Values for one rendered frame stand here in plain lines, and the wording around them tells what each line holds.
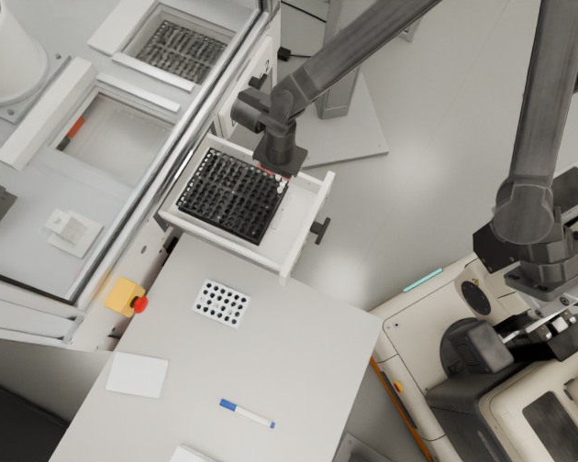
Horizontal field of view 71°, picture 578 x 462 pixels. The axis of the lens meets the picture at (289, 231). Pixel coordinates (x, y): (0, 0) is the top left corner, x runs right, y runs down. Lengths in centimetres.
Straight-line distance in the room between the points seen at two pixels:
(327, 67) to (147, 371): 78
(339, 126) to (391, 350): 115
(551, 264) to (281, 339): 62
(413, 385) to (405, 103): 146
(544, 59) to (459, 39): 216
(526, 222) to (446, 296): 103
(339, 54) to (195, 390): 80
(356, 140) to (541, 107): 156
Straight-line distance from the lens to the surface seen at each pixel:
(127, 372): 109
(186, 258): 112
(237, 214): 99
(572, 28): 64
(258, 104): 77
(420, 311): 164
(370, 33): 67
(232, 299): 103
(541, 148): 67
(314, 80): 70
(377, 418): 187
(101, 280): 92
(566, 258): 75
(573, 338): 125
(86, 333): 100
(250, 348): 105
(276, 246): 102
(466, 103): 251
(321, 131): 214
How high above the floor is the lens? 181
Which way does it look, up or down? 70 degrees down
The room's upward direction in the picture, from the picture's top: 6 degrees clockwise
